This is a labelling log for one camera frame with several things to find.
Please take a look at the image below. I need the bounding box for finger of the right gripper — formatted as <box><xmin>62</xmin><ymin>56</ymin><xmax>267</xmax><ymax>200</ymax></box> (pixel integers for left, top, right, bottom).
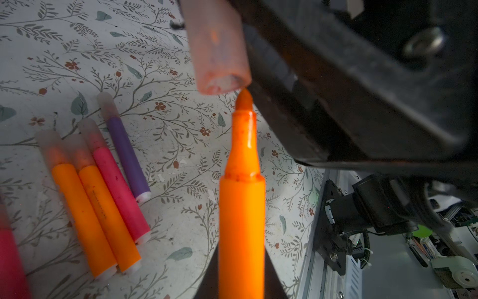
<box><xmin>232</xmin><ymin>1</ymin><xmax>478</xmax><ymax>161</ymax></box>

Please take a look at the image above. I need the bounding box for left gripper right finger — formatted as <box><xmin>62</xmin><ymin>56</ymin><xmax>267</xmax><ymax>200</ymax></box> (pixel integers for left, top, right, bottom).
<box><xmin>265</xmin><ymin>251</ymin><xmax>288</xmax><ymax>299</ymax></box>

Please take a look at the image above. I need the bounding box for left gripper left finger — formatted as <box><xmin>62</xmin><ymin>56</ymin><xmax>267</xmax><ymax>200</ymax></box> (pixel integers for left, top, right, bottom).
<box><xmin>194</xmin><ymin>246</ymin><xmax>219</xmax><ymax>299</ymax></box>

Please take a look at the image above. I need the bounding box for orange marker pen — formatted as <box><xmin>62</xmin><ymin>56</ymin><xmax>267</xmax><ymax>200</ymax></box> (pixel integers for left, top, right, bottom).
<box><xmin>63</xmin><ymin>134</ymin><xmax>141</xmax><ymax>274</ymax></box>
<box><xmin>218</xmin><ymin>89</ymin><xmax>266</xmax><ymax>299</ymax></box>
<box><xmin>35</xmin><ymin>130</ymin><xmax>118</xmax><ymax>280</ymax></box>

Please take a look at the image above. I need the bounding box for pink marker pen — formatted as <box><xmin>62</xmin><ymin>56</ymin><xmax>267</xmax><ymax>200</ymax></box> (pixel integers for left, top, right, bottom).
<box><xmin>78</xmin><ymin>119</ymin><xmax>151</xmax><ymax>245</ymax></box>
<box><xmin>1</xmin><ymin>204</ymin><xmax>31</xmax><ymax>299</ymax></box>

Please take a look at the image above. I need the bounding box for translucent pink pen cap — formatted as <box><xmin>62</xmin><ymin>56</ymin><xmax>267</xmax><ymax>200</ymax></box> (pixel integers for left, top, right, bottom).
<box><xmin>179</xmin><ymin>0</ymin><xmax>252</xmax><ymax>95</ymax></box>

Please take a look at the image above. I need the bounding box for purple marker pen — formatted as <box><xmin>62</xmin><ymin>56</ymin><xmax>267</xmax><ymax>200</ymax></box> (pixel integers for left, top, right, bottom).
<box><xmin>97</xmin><ymin>92</ymin><xmax>152</xmax><ymax>204</ymax></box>

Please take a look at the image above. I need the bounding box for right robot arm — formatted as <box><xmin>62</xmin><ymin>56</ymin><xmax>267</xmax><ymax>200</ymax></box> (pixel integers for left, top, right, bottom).
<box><xmin>232</xmin><ymin>1</ymin><xmax>478</xmax><ymax>268</ymax></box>

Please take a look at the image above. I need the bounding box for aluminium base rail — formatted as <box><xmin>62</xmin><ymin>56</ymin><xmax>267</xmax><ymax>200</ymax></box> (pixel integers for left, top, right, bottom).
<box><xmin>296</xmin><ymin>169</ymin><xmax>363</xmax><ymax>299</ymax></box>

